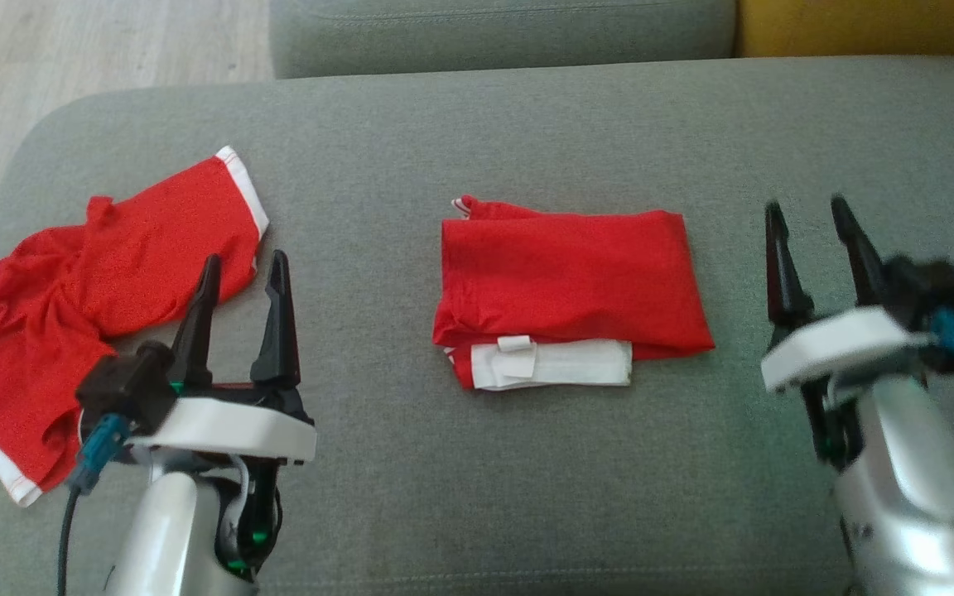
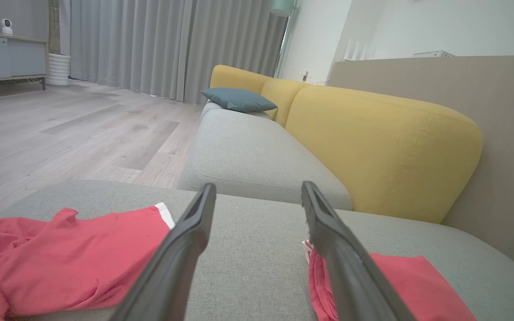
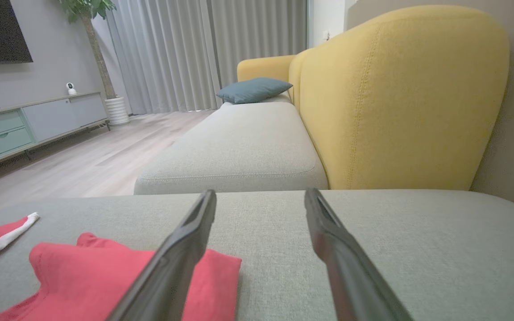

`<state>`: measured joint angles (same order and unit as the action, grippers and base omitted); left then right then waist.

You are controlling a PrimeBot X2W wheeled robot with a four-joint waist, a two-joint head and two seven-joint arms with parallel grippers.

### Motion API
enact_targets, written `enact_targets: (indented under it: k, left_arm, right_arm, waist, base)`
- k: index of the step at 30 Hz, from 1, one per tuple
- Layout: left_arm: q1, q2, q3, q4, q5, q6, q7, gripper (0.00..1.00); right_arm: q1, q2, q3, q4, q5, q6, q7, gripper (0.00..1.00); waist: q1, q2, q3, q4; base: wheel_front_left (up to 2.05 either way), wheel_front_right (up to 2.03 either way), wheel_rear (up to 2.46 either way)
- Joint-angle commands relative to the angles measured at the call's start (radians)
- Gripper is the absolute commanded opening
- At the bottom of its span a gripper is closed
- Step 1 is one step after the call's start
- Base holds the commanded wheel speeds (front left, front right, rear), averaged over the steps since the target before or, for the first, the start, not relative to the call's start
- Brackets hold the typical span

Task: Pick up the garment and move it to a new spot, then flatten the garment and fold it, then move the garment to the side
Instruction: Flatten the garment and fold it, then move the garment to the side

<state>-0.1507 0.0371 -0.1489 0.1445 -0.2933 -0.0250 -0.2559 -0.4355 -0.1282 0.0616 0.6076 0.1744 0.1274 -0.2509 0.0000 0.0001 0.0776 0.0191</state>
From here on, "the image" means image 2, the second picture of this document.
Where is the grey low cabinet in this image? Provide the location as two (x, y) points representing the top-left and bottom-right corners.
(0, 31), (48, 91)

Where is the white basket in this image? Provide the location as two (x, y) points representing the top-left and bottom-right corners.
(412, 50), (456, 58)

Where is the grey sofa seat cushion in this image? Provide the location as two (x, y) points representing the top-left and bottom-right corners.
(177, 108), (353, 211)
(201, 101), (272, 121)

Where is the yellow sofa back cushion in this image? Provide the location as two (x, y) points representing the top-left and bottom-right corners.
(210, 65), (274, 95)
(261, 78), (309, 128)
(285, 84), (484, 224)

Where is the floor lamp teal shade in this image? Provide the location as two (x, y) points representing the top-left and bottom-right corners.
(269, 0), (300, 79)

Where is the beige wooden wall panel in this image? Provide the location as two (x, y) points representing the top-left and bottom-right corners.
(327, 55), (514, 271)

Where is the grey pleated curtain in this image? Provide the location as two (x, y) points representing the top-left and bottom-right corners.
(59, 0), (290, 106)

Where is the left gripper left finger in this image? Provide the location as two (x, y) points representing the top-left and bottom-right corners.
(109, 182), (217, 321)

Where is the blue throw pillow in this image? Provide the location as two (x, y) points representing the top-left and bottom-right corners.
(200, 87), (279, 113)

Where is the wide grey sofa chaise seat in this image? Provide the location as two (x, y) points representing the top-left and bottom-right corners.
(0, 179), (514, 321)

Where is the red basketball jersey number 23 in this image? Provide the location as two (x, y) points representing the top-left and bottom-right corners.
(302, 240), (479, 321)

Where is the white ribbed floor vase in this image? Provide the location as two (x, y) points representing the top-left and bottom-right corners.
(45, 53), (71, 87)

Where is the red shorts white trim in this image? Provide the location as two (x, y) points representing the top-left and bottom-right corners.
(0, 202), (176, 321)

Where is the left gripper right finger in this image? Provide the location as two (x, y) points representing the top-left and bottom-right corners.
(301, 181), (418, 321)

